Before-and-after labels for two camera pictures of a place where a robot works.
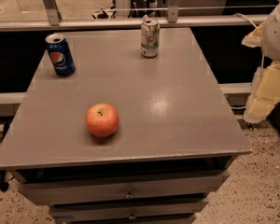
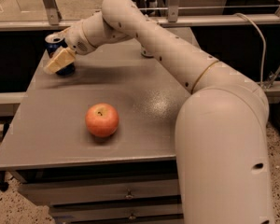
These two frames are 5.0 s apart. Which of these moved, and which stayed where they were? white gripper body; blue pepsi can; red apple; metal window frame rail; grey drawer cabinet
Moved: white gripper body
Stayed: grey drawer cabinet; red apple; metal window frame rail; blue pepsi can
